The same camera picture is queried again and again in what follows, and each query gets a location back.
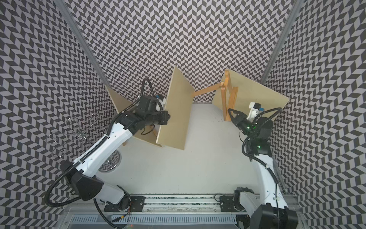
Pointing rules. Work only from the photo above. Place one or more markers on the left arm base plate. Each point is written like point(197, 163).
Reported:
point(132, 204)

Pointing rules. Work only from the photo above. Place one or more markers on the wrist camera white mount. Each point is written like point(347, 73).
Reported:
point(161, 102)
point(255, 109)

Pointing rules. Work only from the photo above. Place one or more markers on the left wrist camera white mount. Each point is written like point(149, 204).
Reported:
point(161, 102)

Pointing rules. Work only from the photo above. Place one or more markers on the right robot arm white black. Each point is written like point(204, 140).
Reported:
point(269, 210)

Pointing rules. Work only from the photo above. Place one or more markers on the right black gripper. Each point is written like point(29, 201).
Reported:
point(239, 121)

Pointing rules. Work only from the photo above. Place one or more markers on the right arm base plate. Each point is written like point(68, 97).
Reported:
point(242, 200)

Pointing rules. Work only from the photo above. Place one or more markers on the aluminium front rail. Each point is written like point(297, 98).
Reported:
point(165, 204)

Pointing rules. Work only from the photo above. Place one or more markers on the wire whisk rack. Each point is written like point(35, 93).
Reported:
point(59, 140)

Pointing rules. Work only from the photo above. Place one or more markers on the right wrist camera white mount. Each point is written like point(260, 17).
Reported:
point(255, 109)

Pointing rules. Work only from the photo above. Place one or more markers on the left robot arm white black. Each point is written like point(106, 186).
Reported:
point(80, 174)

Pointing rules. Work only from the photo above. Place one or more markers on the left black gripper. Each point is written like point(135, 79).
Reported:
point(165, 117)

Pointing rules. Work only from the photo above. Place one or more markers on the light plywood board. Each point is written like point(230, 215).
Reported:
point(179, 102)
point(249, 91)
point(131, 121)

